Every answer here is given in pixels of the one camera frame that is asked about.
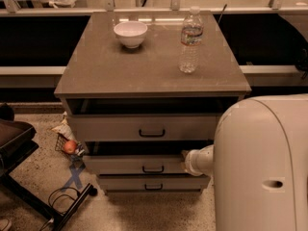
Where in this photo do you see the grey drawer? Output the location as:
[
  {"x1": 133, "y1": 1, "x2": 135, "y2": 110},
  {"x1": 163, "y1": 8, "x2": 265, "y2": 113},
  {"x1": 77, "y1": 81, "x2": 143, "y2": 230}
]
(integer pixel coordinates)
[
  {"x1": 83, "y1": 155, "x2": 184, "y2": 175},
  {"x1": 96, "y1": 174, "x2": 210, "y2": 193},
  {"x1": 67, "y1": 115, "x2": 221, "y2": 141}
]

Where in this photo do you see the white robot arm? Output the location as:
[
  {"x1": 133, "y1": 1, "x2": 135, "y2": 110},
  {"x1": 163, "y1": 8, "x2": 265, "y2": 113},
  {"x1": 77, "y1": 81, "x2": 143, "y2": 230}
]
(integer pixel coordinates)
[{"x1": 183, "y1": 93, "x2": 308, "y2": 231}]

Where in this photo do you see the grey drawer cabinet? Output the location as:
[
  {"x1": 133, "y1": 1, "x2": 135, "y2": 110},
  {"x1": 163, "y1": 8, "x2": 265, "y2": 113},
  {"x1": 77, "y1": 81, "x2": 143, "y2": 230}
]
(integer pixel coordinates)
[{"x1": 53, "y1": 11, "x2": 252, "y2": 195}]

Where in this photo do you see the blue tape cross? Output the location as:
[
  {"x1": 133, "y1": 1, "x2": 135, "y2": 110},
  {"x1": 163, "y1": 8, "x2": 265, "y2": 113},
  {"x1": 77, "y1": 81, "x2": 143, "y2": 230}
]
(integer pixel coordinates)
[{"x1": 64, "y1": 164, "x2": 86, "y2": 190}]

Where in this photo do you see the red apple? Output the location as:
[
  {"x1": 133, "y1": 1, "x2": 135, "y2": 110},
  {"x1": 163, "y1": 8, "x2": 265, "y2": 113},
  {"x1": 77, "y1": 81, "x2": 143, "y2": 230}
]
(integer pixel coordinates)
[{"x1": 64, "y1": 141, "x2": 77, "y2": 154}]

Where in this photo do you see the clear plastic water bottle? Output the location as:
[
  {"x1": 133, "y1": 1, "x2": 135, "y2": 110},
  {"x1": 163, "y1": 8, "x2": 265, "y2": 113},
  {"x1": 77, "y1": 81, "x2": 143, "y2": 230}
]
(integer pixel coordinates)
[{"x1": 179, "y1": 6, "x2": 204, "y2": 74}]

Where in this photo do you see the crumpled snack bag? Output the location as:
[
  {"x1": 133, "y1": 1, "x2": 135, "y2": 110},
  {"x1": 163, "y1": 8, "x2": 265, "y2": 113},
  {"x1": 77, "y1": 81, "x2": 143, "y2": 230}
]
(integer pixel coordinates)
[{"x1": 52, "y1": 112, "x2": 75, "y2": 141}]

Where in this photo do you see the white ceramic bowl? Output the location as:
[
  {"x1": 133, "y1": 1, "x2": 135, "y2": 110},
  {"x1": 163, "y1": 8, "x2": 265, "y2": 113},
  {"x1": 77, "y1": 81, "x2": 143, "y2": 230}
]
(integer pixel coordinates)
[{"x1": 114, "y1": 21, "x2": 147, "y2": 48}]

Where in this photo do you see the black office chair left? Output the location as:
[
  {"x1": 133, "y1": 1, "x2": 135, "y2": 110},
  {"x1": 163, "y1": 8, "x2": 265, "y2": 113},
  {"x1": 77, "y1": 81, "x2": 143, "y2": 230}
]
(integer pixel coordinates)
[{"x1": 0, "y1": 103, "x2": 97, "y2": 231}]

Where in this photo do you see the white shoe tip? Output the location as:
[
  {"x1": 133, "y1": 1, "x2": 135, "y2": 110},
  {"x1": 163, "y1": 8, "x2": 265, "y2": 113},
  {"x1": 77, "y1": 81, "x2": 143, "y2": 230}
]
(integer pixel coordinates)
[{"x1": 0, "y1": 218, "x2": 12, "y2": 231}]

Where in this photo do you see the black wire basket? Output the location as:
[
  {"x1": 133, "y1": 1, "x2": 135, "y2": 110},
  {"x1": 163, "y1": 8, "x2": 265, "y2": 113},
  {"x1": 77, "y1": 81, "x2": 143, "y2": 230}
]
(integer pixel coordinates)
[{"x1": 55, "y1": 134, "x2": 85, "y2": 162}]

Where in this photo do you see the black cable on floor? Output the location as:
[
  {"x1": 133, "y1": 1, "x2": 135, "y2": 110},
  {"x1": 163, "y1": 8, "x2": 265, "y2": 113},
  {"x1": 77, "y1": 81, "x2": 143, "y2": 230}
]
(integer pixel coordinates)
[{"x1": 38, "y1": 186, "x2": 82, "y2": 231}]

